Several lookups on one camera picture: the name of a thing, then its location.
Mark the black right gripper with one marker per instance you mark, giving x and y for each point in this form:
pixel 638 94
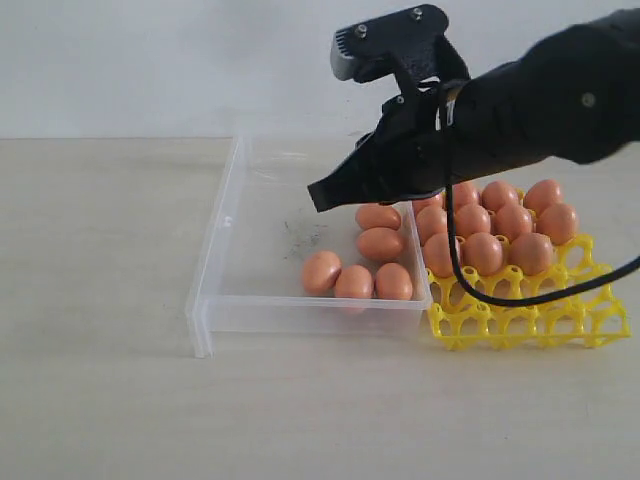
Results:
pixel 400 160

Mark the brown egg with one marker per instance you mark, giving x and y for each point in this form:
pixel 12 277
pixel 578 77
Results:
pixel 373 215
pixel 465 193
pixel 381 244
pixel 560 222
pixel 436 254
pixel 498 194
pixel 393 282
pixel 320 272
pixel 470 219
pixel 532 253
pixel 354 282
pixel 513 220
pixel 484 253
pixel 542 195
pixel 435 200
pixel 431 220

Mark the clear plastic box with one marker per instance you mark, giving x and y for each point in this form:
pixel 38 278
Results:
pixel 263 228

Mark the yellow plastic egg tray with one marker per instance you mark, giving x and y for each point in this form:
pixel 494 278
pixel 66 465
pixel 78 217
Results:
pixel 596 317

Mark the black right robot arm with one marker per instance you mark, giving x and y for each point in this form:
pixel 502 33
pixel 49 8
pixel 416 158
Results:
pixel 573 95

